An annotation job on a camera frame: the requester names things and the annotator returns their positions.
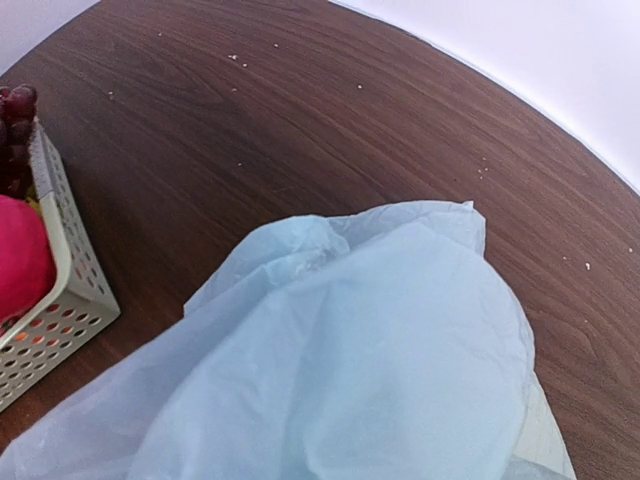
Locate light blue plastic bag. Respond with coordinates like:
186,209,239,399
1,201,575,479

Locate pink red round fruit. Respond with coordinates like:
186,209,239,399
1,195,57,322

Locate beige perforated plastic basket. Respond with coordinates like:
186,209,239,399
0,117,122,414

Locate dark purple grape bunch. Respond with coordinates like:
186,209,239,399
1,84,38,200

